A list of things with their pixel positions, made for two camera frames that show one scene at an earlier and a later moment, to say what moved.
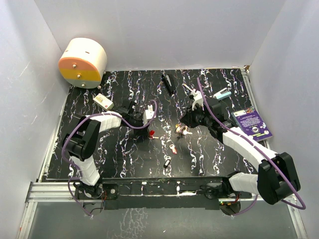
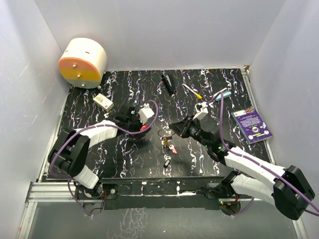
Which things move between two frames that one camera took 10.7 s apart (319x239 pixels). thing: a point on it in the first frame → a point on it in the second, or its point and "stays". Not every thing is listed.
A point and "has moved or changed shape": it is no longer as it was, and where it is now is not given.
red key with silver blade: [151, 133] has moved or changed shape
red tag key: [173, 149] stays
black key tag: [166, 163] stays
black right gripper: [188, 118] → [177, 126]
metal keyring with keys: [179, 129] has moved or changed shape
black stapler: [168, 81] stays
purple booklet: [251, 124] stays
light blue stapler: [222, 94] stays
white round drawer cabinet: [82, 62] stays
